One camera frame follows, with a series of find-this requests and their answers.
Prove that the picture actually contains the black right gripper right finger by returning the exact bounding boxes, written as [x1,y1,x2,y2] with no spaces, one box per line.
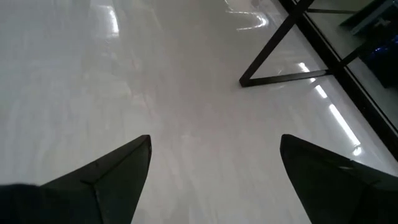
[279,133,398,224]

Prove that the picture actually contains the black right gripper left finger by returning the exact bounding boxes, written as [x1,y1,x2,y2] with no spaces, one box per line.
[0,134,153,224]

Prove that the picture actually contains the teal metal bar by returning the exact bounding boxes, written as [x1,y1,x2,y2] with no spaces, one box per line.
[340,0,398,35]

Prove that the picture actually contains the dark blue object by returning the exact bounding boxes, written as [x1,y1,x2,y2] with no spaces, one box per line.
[363,34,398,88]

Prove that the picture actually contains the black frame wooden shelf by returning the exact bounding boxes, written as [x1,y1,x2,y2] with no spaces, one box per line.
[238,0,330,88]

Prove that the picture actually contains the black metal table frame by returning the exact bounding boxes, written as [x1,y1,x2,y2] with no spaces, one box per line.
[278,0,398,162]

